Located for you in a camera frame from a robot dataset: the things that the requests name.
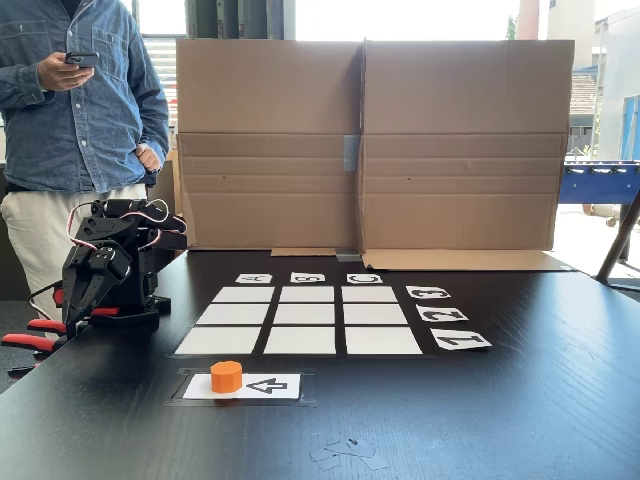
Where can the round orange token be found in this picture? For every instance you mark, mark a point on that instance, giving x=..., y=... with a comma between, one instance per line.
x=226, y=377

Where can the black smartphone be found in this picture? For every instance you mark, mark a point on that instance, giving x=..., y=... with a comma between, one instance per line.
x=82, y=59

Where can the white nine-square grid sheet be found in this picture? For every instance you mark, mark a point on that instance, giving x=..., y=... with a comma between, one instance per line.
x=305, y=340

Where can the person's left hand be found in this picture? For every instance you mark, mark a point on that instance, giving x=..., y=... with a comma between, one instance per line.
x=149, y=159

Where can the person's right hand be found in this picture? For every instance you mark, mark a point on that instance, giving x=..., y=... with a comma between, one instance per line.
x=60, y=75

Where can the red black bar clamp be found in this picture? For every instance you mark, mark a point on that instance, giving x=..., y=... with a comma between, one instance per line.
x=27, y=342
x=106, y=311

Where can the person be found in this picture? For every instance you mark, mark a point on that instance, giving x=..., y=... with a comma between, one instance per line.
x=60, y=135

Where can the letter A paper sheet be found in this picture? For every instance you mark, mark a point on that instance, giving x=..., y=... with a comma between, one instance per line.
x=254, y=278

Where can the brown cardboard screen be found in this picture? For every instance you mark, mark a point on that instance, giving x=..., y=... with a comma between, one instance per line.
x=460, y=150
x=265, y=150

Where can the white arrow paper sheet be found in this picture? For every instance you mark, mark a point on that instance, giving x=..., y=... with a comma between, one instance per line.
x=270, y=386

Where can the letter B paper sheet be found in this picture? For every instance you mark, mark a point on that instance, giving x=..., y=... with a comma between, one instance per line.
x=307, y=277

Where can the grey tape strip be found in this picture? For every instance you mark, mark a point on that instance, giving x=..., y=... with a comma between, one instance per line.
x=348, y=257
x=351, y=152

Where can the letter C paper sheet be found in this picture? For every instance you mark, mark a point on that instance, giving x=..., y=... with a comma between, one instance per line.
x=365, y=278

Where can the number 3 paper sheet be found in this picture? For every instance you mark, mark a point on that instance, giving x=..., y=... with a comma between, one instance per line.
x=428, y=292

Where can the number 2 paper sheet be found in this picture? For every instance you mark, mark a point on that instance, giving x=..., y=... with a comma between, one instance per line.
x=442, y=314

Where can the number 1 paper sheet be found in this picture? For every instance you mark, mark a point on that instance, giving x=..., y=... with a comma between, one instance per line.
x=460, y=340

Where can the blue foosball table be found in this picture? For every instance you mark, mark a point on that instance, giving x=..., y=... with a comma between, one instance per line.
x=600, y=185

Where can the dark metal table leg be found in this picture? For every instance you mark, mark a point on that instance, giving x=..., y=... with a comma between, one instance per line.
x=617, y=240

